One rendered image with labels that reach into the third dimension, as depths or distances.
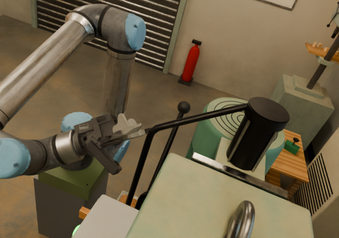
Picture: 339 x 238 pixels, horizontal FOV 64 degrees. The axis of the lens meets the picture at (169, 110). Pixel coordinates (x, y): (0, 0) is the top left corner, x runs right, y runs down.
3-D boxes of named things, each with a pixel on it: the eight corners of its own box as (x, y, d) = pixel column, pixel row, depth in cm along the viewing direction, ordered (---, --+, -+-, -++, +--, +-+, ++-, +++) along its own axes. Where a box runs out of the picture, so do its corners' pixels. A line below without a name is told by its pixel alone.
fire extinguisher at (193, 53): (192, 80, 384) (205, 41, 350) (189, 86, 369) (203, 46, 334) (180, 76, 386) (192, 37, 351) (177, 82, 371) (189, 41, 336)
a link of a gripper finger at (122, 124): (127, 107, 67) (106, 119, 73) (134, 130, 66) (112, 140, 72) (136, 107, 70) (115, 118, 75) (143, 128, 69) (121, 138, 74)
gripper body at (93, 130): (110, 111, 74) (69, 125, 74) (119, 141, 72) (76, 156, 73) (118, 115, 81) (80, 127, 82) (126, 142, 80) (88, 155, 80)
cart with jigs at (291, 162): (273, 173, 269) (307, 125, 232) (275, 222, 223) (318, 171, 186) (210, 150, 276) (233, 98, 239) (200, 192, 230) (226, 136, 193)
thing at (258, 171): (249, 180, 50) (295, 106, 40) (246, 215, 44) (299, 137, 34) (209, 163, 51) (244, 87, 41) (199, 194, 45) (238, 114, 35)
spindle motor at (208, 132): (235, 196, 79) (286, 114, 61) (226, 252, 65) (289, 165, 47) (179, 173, 81) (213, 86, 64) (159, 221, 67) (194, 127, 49)
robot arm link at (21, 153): (-37, 166, 61) (2, 163, 73) (7, 187, 59) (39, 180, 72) (-18, 127, 61) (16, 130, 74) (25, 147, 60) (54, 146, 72)
